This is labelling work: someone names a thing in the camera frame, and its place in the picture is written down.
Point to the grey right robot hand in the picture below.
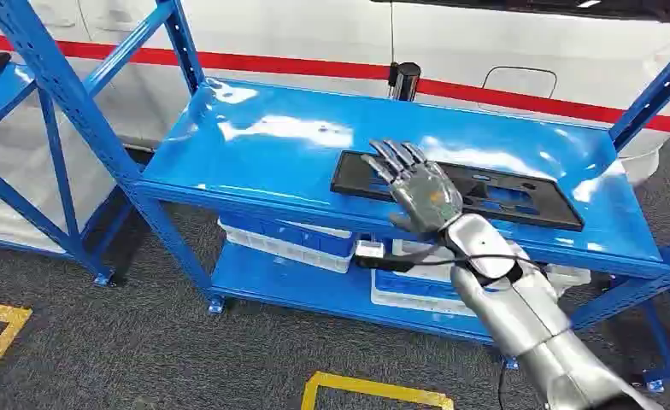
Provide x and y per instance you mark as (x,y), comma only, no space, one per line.
(425,192)

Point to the black plastic plate frame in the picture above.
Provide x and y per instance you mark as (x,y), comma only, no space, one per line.
(539,209)

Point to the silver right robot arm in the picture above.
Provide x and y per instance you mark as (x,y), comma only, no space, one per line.
(530,317)

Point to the white crate with blue parts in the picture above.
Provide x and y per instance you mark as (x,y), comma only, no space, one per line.
(414,288)
(289,246)

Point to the large blue metal rack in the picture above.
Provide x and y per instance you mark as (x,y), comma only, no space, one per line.
(289,153)

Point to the red barrier belt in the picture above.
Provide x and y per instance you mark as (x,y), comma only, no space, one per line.
(267,63)

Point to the small blue metal rack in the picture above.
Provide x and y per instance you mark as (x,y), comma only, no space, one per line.
(1,96)

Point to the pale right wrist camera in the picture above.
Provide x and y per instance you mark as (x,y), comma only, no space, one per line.
(370,249)

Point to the black stanchion post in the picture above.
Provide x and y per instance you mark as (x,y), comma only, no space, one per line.
(406,82)

